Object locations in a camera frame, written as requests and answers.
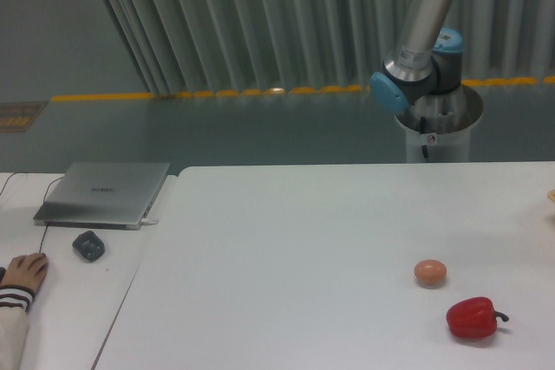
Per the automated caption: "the thin black laptop cable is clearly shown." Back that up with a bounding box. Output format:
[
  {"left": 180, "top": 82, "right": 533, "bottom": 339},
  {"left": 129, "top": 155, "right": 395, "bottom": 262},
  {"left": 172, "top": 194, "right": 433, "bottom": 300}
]
[{"left": 0, "top": 171, "right": 65, "bottom": 206}]

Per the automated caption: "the person's hand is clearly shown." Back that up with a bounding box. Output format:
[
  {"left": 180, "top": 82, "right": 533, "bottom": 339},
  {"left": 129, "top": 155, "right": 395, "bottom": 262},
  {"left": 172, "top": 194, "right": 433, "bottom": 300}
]
[{"left": 1, "top": 253, "right": 44, "bottom": 295}]

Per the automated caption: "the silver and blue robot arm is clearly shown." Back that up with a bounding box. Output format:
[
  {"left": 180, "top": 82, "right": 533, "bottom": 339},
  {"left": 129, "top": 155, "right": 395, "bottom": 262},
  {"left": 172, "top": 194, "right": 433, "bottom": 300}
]
[{"left": 369, "top": 0, "right": 460, "bottom": 114}]

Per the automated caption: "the white usb dongle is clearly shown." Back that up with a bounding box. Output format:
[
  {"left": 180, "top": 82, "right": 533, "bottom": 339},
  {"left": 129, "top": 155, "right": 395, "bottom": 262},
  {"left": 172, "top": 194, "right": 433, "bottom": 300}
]
[{"left": 141, "top": 218, "right": 159, "bottom": 226}]

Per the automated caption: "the red bell pepper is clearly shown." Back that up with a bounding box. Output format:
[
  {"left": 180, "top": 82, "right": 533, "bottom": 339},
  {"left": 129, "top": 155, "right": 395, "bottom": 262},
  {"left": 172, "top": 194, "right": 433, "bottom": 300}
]
[{"left": 446, "top": 296, "right": 510, "bottom": 340}]

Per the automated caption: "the small black plastic device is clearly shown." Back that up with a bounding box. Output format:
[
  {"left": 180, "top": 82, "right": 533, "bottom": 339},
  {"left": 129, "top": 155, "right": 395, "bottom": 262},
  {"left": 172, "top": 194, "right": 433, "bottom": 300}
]
[{"left": 72, "top": 230, "right": 106, "bottom": 263}]

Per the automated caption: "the white pleated curtain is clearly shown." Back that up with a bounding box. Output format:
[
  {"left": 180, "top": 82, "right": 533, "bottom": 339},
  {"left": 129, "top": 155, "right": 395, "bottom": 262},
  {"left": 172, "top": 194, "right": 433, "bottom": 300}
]
[{"left": 105, "top": 0, "right": 554, "bottom": 97}]

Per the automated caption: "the silver closed laptop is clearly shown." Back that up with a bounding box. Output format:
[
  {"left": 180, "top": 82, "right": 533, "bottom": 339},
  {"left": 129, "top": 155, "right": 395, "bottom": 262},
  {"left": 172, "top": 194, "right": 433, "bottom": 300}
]
[{"left": 34, "top": 162, "right": 170, "bottom": 230}]

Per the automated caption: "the woven basket edge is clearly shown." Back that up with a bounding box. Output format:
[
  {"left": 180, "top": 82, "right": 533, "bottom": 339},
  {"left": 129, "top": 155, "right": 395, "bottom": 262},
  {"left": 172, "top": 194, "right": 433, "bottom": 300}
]
[{"left": 547, "top": 190, "right": 555, "bottom": 203}]

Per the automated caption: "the brown egg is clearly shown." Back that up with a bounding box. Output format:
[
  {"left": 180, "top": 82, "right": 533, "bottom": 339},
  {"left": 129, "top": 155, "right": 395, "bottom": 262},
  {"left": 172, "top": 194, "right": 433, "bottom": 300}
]
[{"left": 414, "top": 259, "right": 447, "bottom": 287}]

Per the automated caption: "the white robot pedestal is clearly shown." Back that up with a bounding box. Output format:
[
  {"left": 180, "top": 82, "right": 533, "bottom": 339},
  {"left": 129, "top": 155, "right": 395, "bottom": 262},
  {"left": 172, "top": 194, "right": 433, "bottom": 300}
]
[{"left": 395, "top": 85, "right": 483, "bottom": 163}]

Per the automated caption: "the white striped sleeve forearm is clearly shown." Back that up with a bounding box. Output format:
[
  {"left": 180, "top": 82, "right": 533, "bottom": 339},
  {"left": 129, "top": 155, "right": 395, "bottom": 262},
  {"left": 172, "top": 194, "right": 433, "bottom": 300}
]
[{"left": 1, "top": 283, "right": 36, "bottom": 369}]

